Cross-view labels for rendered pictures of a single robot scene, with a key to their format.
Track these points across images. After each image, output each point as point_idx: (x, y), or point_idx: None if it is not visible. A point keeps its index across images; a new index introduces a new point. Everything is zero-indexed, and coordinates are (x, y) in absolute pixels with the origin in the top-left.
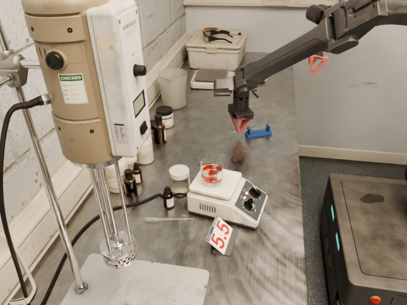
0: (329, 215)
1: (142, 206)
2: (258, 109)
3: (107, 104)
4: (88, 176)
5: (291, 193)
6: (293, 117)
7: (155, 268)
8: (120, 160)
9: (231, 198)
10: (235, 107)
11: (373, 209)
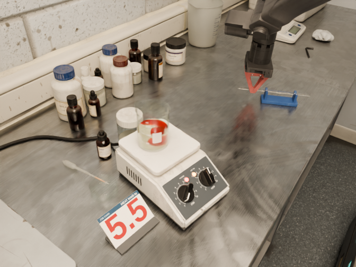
0: (355, 232)
1: (76, 145)
2: (299, 71)
3: None
4: (40, 91)
5: (269, 196)
6: (341, 93)
7: (21, 230)
8: (70, 81)
9: (160, 174)
10: (251, 56)
11: None
